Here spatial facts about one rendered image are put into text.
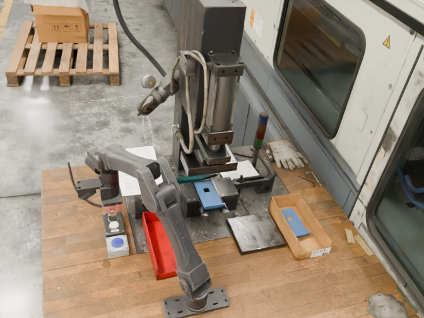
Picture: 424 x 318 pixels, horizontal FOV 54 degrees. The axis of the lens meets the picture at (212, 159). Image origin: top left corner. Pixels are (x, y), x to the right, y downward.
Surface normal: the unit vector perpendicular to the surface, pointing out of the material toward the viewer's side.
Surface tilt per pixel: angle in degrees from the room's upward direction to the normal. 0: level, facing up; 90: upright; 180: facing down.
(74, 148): 0
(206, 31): 90
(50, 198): 0
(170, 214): 54
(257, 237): 0
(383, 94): 90
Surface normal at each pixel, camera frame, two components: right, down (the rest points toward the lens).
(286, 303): 0.10, -0.77
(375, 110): -0.97, 0.08
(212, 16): 0.30, 0.62
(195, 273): 0.63, -0.05
